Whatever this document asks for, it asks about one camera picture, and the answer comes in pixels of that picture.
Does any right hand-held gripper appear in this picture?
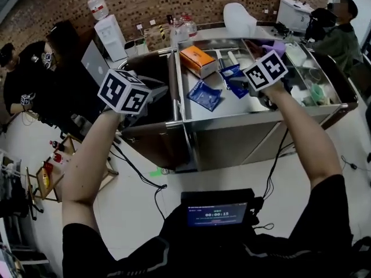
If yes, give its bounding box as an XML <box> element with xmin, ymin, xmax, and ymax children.
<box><xmin>225</xmin><ymin>50</ymin><xmax>289</xmax><ymax>109</ymax></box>

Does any person's black shirt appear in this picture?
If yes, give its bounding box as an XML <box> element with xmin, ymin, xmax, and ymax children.
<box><xmin>62</xmin><ymin>174</ymin><xmax>371</xmax><ymax>278</ymax></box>

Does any blue packet item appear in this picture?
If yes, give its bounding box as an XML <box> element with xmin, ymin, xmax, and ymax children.
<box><xmin>187</xmin><ymin>79</ymin><xmax>223</xmax><ymax>112</ymax></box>
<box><xmin>219</xmin><ymin>64</ymin><xmax>250</xmax><ymax>100</ymax></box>

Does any black chest screen device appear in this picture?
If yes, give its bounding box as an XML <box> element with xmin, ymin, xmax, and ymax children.
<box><xmin>180</xmin><ymin>188</ymin><xmax>265</xmax><ymax>229</ymax></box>

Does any green plastic item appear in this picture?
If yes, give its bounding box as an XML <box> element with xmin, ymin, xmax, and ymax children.
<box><xmin>309</xmin><ymin>84</ymin><xmax>324</xmax><ymax>101</ymax></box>

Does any white roll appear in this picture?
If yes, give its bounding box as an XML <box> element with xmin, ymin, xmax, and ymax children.
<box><xmin>227</xmin><ymin>50</ymin><xmax>240</xmax><ymax>67</ymax></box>

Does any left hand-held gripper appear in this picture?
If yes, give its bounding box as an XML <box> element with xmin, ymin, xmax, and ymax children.
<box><xmin>97</xmin><ymin>68</ymin><xmax>169</xmax><ymax>127</ymax></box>

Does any person's left forearm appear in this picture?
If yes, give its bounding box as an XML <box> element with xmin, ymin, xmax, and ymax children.
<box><xmin>62</xmin><ymin>108</ymin><xmax>128</xmax><ymax>234</ymax></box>

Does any silver laptop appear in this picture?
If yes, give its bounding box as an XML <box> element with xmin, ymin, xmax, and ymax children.
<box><xmin>80</xmin><ymin>39</ymin><xmax>111</xmax><ymax>87</ymax></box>

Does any clear water bottle red label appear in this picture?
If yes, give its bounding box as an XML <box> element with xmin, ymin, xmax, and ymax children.
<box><xmin>88</xmin><ymin>0</ymin><xmax>110</xmax><ymax>21</ymax></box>

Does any white waste bin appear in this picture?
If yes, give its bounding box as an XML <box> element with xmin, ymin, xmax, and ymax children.
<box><xmin>124</xmin><ymin>39</ymin><xmax>139</xmax><ymax>58</ymax></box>
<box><xmin>134</xmin><ymin>38</ymin><xmax>150</xmax><ymax>54</ymax></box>

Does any wooden stool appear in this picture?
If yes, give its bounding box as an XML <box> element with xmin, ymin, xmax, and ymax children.
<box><xmin>26</xmin><ymin>133</ymin><xmax>119</xmax><ymax>204</ymax></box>

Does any stainless steel cart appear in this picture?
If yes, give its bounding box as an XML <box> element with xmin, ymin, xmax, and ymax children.
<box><xmin>165</xmin><ymin>36</ymin><xmax>360</xmax><ymax>174</ymax></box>

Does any purple glove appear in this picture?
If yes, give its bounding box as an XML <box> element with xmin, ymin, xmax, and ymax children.
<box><xmin>260</xmin><ymin>39</ymin><xmax>288</xmax><ymax>58</ymax></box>

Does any clothes rack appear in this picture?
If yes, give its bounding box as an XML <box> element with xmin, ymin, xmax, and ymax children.
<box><xmin>0</xmin><ymin>148</ymin><xmax>40</xmax><ymax>278</ymax></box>

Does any orange snack packet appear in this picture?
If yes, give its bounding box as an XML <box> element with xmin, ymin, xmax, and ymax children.
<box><xmin>40</xmin><ymin>160</ymin><xmax>54</xmax><ymax>188</ymax></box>

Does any white plastic chair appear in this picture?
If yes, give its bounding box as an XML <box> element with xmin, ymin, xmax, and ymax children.
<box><xmin>223</xmin><ymin>2</ymin><xmax>257</xmax><ymax>38</ymax></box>

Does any white plastic packet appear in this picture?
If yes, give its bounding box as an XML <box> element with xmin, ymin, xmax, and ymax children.
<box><xmin>285</xmin><ymin>42</ymin><xmax>307</xmax><ymax>67</ymax></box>

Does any black cable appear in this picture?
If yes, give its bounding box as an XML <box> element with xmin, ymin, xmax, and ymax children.
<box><xmin>340</xmin><ymin>154</ymin><xmax>361</xmax><ymax>171</ymax></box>
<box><xmin>260</xmin><ymin>126</ymin><xmax>292</xmax><ymax>204</ymax></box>
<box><xmin>109</xmin><ymin>142</ymin><xmax>168</xmax><ymax>220</ymax></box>

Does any orange box item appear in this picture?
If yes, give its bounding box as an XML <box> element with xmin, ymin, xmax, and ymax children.
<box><xmin>179</xmin><ymin>45</ymin><xmax>217</xmax><ymax>79</ymax></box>

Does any white water dispenser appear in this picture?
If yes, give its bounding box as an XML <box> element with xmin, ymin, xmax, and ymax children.
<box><xmin>94</xmin><ymin>14</ymin><xmax>128</xmax><ymax>63</ymax></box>

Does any person's right forearm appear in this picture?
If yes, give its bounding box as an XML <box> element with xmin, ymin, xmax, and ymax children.
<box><xmin>260</xmin><ymin>82</ymin><xmax>344</xmax><ymax>205</ymax></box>

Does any clear water jug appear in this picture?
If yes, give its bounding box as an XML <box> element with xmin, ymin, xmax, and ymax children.
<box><xmin>169</xmin><ymin>17</ymin><xmax>186</xmax><ymax>45</ymax></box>
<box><xmin>181</xmin><ymin>12</ymin><xmax>198</xmax><ymax>40</ymax></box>

